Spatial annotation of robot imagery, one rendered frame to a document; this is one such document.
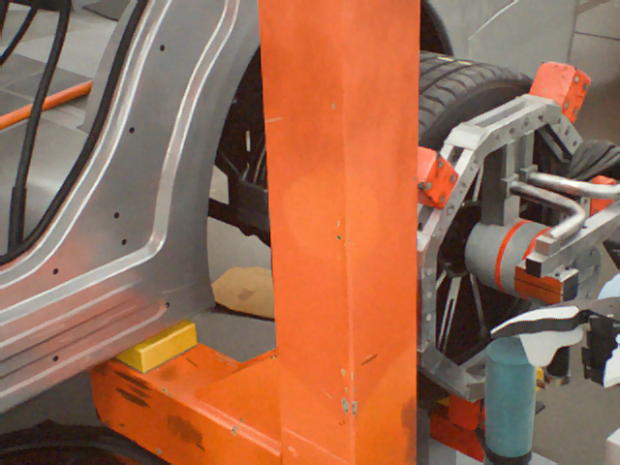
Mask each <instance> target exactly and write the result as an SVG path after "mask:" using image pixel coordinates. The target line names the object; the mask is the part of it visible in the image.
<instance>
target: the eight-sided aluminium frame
mask: <svg viewBox="0 0 620 465"><path fill-rule="evenodd" d="M561 110H562V106H559V105H558V104H557V102H556V101H555V100H552V99H547V98H544V97H540V96H535V95H530V94H524V95H522V97H520V98H519V97H516V100H514V101H510V102H508V103H506V104H504V105H502V106H500V107H498V108H495V109H492V110H490V111H488V112H486V113H485V114H483V115H481V116H479V117H477V118H475V119H473V120H471V121H467V122H465V123H463V122H461V123H460V124H459V125H458V126H457V127H454V128H453V129H452V130H451V132H450V134H449V137H448V138H447V139H446V141H444V146H443V148H442V150H441V152H440V154H441V155H442V156H443V158H444V159H445V160H446V161H447V162H449V163H450V164H451V165H452V166H453V167H454V168H455V169H456V171H457V172H458V174H459V179H458V181H457V183H456V185H455V187H454V189H453V191H452V193H450V195H449V198H448V200H447V202H446V204H445V206H444V208H443V209H438V208H435V207H432V206H429V205H426V204H422V203H419V202H417V275H418V292H417V370H418V371H419V372H421V374H422V375H424V376H425V377H426V378H428V379H429V380H431V381H432V382H433V383H436V384H437V385H439V386H440V388H442V389H444V390H446V391H448V392H450V393H452V395H455V396H457V397H460V398H462V399H465V400H467V401H469V402H471V403H474V402H475V401H477V400H478V399H481V398H483V395H484V385H485V372H486V362H487V354H486V348H485V349H484V350H482V351H481V352H479V353H478V354H476V355H475V356H473V357H472V358H470V359H469V360H466V361H465V362H463V363H462V365H461V366H459V367H458V366H457V364H455V363H454V362H453V361H451V360H450V359H449V358H447V357H446V356H445V355H443V354H442V353H440V352H438V351H437V350H436V348H435V324H436V262H437V253H438V250H439V246H440V244H441V242H442V240H443V238H444V236H445V234H446V232H447V230H448V228H449V226H450V223H451V221H452V219H454V217H455V215H456V212H457V210H458V208H459V206H460V204H461V203H462V201H463V199H464V197H465V195H466V193H467V191H468V189H469V187H470V185H471V183H472V181H473V179H474V177H475V174H476V172H477V171H478V170H479V168H480V166H481V163H482V161H483V159H484V158H485V157H486V156H487V154H488V153H490V152H492V151H494V150H496V149H498V148H501V146H503V145H505V143H506V142H508V141H510V140H516V139H518V138H520V137H523V136H524V134H526V133H528V132H530V131H534V135H535V137H536V138H537V139H538V141H539V142H540V143H541V145H543V146H544V147H545V149H546V150H547V151H548V153H549V154H550V155H551V157H552V158H553V160H554V161H555V166H556V168H555V176H560V177H561V176H563V175H564V173H565V172H566V170H567V168H568V166H569V164H570V162H571V159H572V157H573V155H574V153H575V151H576V149H577V147H578V146H579V145H581V144H582V143H583V142H584V140H583V139H582V136H581V135H580V134H579V132H577V131H576V129H575V128H574V126H573V125H572V123H571V122H570V121H569V119H568V118H567V117H566V116H565V115H564V114H562V113H561ZM576 202H577V203H578V204H579V205H581V207H582V208H583V209H584V210H585V214H587V219H589V217H590V204H591V199H590V198H583V197H582V198H581V199H579V200H577V201H576ZM568 218H570V216H568V215H567V214H565V213H563V212H561V211H559V210H557V209H554V208H553V215H552V228H555V227H556V226H558V225H560V224H561V223H563V222H564V221H565V220H566V219H568ZM587 219H585V220H587ZM538 308H541V305H539V304H536V303H533V302H530V301H528V300H524V302H523V304H522V306H521V308H520V310H519V313H518V315H517V316H519V315H522V314H524V313H528V312H531V311H534V310H537V309H538Z"/></svg>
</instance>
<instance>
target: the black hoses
mask: <svg viewBox="0 0 620 465"><path fill-rule="evenodd" d="M601 159H602V160H601ZM597 176H603V177H607V178H611V179H614V180H619V181H620V148H619V147H617V146H616V145H615V143H612V142H611V141H609V140H608V139H600V140H599V141H598V140H597V139H588V140H586V141H584V142H583V143H582V144H581V145H579V146H578V147H577V149H576V151H575V153H574V155H573V157H572V159H571V162H570V164H569V166H568V168H567V170H566V172H565V173H564V175H563V176H561V177H564V178H568V179H573V180H577V181H582V182H588V181H589V180H591V179H593V178H595V177H597ZM547 191H549V192H551V193H554V194H557V195H560V196H562V197H565V198H567V199H570V200H572V201H575V202H576V201H577V200H579V199H581V198H582V197H579V196H574V195H570V194H565V193H560V192H556V191H552V190H547Z"/></svg>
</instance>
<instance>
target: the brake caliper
mask: <svg viewBox="0 0 620 465"><path fill-rule="evenodd" d="M216 153H217V154H218V155H219V157H221V158H222V159H223V160H224V162H225V163H226V165H227V166H228V167H229V168H230V169H231V171H232V172H233V173H234V174H235V175H236V176H237V177H238V178H239V179H238V180H236V181H235V185H236V192H237V193H238V199H239V205H240V206H239V207H238V208H237V215H238V221H240V222H243V223H244V224H245V225H246V226H253V227H256V228H258V229H261V230H265V231H267V232H271V225H270V205H269V187H268V177H267V178H266V180H262V187H261V186H258V185H255V184H252V182H253V176H254V174H253V175H251V176H249V182H247V181H246V179H247V173H248V170H249V168H247V169H245V170H243V171H242V173H240V172H239V171H238V170H237V169H236V167H235V166H234V165H233V164H232V162H231V161H230V160H229V158H228V157H227V156H226V155H225V153H224V152H223V151H222V149H220V148H219V147H217V151H216Z"/></svg>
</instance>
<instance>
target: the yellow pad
mask: <svg viewBox="0 0 620 465"><path fill-rule="evenodd" d="M198 346H199V343H198V342H197V332H196V324H194V323H192V322H190V321H188V320H186V321H183V322H181V323H179V324H177V325H175V326H173V327H171V328H169V329H167V330H165V331H163V332H161V334H159V335H157V336H154V337H152V338H150V339H148V340H146V341H144V342H142V343H141V344H139V345H137V346H136V347H134V348H131V349H129V350H127V351H125V352H123V353H121V354H119V356H116V357H114V358H113V359H115V360H117V361H118V362H120V363H122V364H124V365H126V366H128V367H130V368H131V369H133V370H135V371H137V372H140V373H141V374H143V375H145V374H147V373H149V372H151V371H153V370H155V369H157V368H158V367H160V366H163V364H165V363H167V362H169V361H171V360H172V359H174V358H176V357H179V356H181V355H183V354H184V353H186V352H188V351H191V350H193V349H195V348H197V347H198Z"/></svg>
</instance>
